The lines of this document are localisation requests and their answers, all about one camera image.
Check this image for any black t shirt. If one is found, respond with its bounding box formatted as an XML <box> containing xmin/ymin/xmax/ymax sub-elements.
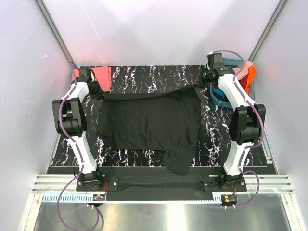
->
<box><xmin>96</xmin><ymin>85</ymin><xmax>202</xmax><ymax>176</ymax></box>

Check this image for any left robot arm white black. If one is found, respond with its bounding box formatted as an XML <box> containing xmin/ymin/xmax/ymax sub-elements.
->
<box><xmin>52</xmin><ymin>67</ymin><xmax>104</xmax><ymax>191</ymax></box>

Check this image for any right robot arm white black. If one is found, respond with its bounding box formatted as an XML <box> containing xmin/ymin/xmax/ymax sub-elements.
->
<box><xmin>200</xmin><ymin>50</ymin><xmax>266</xmax><ymax>191</ymax></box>

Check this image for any folded pink t shirt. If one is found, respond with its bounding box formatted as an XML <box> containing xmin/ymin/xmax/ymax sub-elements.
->
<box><xmin>72</xmin><ymin>66</ymin><xmax>111</xmax><ymax>92</ymax></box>

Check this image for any teal plastic laundry basket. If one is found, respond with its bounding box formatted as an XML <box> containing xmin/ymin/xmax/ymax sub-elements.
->
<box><xmin>210</xmin><ymin>58</ymin><xmax>257</xmax><ymax>109</ymax></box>

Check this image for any blue t shirt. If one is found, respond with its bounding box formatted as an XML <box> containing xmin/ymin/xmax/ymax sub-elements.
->
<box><xmin>212</xmin><ymin>83</ymin><xmax>226</xmax><ymax>97</ymax></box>

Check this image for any light pink t shirt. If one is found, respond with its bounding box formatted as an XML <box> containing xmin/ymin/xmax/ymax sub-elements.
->
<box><xmin>233</xmin><ymin>61</ymin><xmax>254</xmax><ymax>81</ymax></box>

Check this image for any dark red t shirt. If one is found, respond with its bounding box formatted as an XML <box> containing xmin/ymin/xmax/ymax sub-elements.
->
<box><xmin>213</xmin><ymin>77</ymin><xmax>251</xmax><ymax>93</ymax></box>

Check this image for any orange t shirt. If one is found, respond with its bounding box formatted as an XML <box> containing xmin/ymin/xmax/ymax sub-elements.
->
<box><xmin>246</xmin><ymin>66</ymin><xmax>257</xmax><ymax>87</ymax></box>

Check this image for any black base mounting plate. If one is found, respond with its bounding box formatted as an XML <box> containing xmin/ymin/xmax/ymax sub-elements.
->
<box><xmin>77</xmin><ymin>167</ymin><xmax>233</xmax><ymax>203</ymax></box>

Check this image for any aluminium frame post left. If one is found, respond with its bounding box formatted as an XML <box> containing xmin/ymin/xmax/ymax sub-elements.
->
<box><xmin>34</xmin><ymin>0</ymin><xmax>76</xmax><ymax>69</ymax></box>

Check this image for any aluminium frame post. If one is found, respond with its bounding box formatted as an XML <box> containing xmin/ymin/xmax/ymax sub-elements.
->
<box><xmin>248</xmin><ymin>0</ymin><xmax>289</xmax><ymax>62</ymax></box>
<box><xmin>34</xmin><ymin>0</ymin><xmax>76</xmax><ymax>69</ymax></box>

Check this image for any aluminium frame post right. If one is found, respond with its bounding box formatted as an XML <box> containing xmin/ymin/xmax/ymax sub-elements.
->
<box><xmin>248</xmin><ymin>0</ymin><xmax>289</xmax><ymax>62</ymax></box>

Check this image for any aluminium rail front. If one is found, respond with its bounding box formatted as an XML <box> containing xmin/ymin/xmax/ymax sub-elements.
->
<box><xmin>33</xmin><ymin>174</ymin><xmax>293</xmax><ymax>194</ymax></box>

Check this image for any white slotted cable duct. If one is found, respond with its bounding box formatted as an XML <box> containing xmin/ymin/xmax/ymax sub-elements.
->
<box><xmin>42</xmin><ymin>193</ymin><xmax>222</xmax><ymax>205</ymax></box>

